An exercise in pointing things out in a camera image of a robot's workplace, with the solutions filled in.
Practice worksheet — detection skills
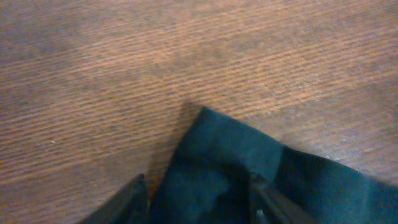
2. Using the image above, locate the black t-shirt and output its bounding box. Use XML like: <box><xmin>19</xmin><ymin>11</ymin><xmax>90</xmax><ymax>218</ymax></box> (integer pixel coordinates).
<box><xmin>149</xmin><ymin>108</ymin><xmax>397</xmax><ymax>223</ymax></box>

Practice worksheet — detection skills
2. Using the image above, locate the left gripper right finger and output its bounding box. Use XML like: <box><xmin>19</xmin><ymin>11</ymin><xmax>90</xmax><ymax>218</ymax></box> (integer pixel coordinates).
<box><xmin>249</xmin><ymin>174</ymin><xmax>314</xmax><ymax>224</ymax></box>

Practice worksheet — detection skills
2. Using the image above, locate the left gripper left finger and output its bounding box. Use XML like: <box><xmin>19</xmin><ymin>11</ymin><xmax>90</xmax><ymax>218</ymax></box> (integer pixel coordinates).
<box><xmin>79</xmin><ymin>174</ymin><xmax>149</xmax><ymax>224</ymax></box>

